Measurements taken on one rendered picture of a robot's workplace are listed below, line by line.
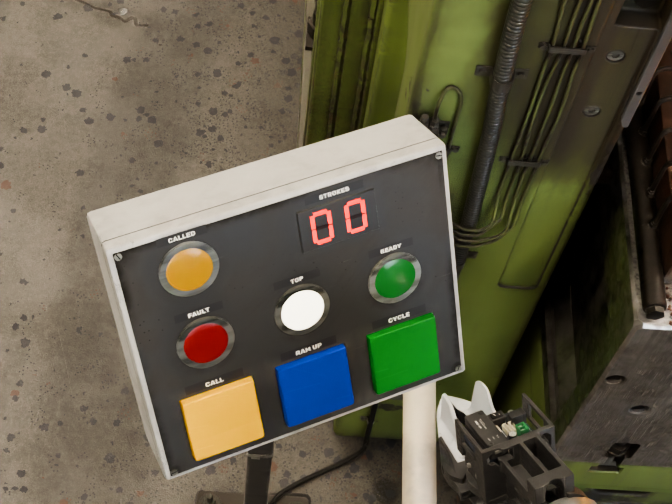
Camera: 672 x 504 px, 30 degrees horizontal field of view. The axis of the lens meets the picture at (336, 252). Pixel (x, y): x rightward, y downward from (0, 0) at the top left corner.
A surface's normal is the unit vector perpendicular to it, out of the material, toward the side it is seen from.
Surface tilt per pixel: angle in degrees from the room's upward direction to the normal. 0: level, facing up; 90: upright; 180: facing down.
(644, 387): 90
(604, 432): 90
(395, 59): 90
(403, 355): 60
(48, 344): 0
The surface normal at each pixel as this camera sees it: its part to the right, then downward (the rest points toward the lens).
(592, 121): -0.04, 0.87
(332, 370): 0.38, 0.46
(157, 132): 0.08, -0.49
